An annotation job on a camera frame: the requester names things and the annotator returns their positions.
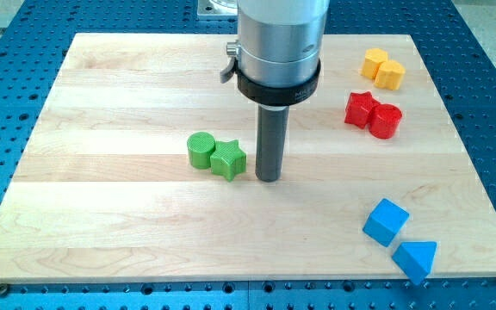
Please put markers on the blue cube block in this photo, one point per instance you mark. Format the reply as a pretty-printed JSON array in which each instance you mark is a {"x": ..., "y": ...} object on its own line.
[{"x": 385, "y": 221}]

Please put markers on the red cylinder block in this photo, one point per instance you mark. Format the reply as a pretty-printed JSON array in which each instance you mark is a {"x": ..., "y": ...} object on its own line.
[{"x": 384, "y": 121}]

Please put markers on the green cylinder block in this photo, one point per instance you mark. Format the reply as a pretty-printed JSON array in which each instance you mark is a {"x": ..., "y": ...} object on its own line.
[{"x": 201, "y": 146}]

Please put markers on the black clamp ring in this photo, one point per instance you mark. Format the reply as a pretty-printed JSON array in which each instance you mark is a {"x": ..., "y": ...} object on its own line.
[{"x": 277, "y": 97}]

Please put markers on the red star block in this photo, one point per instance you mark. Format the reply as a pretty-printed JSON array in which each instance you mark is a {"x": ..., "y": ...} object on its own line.
[{"x": 359, "y": 108}]

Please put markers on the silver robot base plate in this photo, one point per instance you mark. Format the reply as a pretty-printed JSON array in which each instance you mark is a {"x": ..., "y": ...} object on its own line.
[{"x": 215, "y": 9}]

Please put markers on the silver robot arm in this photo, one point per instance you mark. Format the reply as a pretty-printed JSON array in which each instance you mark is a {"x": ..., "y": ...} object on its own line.
[{"x": 276, "y": 61}]

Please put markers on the green star block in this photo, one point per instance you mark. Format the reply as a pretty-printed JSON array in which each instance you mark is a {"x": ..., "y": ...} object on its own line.
[{"x": 228, "y": 159}]

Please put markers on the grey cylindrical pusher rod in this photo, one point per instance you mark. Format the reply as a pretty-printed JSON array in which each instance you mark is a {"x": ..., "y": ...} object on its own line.
[{"x": 271, "y": 134}]

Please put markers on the light wooden board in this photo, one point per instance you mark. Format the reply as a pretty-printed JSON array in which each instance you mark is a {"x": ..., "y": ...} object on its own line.
[{"x": 104, "y": 191}]

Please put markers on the yellow hexagon block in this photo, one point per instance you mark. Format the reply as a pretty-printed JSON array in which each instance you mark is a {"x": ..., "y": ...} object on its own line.
[{"x": 373, "y": 58}]

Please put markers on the blue triangle block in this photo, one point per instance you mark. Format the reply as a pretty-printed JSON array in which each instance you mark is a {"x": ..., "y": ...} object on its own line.
[{"x": 415, "y": 259}]

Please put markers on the yellow heart block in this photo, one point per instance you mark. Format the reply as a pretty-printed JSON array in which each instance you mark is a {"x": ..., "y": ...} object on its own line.
[{"x": 390, "y": 75}]

